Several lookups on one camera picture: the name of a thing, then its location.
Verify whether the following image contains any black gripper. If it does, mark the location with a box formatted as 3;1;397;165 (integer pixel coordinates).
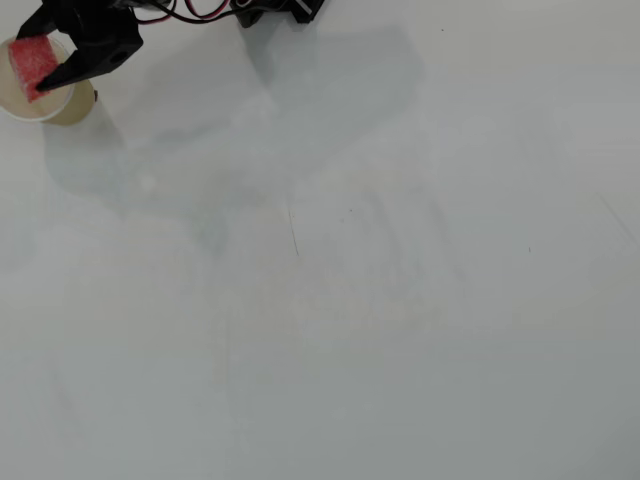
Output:
16;0;145;94

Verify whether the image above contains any red foam cube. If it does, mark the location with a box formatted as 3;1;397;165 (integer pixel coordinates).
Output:
9;35;61;104

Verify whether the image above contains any beige paper cup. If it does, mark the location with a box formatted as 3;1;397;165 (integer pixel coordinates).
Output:
0;37;99;126

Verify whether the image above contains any red wire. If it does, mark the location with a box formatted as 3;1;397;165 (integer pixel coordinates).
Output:
133;0;236;25

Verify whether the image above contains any black cable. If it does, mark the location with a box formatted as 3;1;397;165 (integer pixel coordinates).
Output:
132;0;241;25

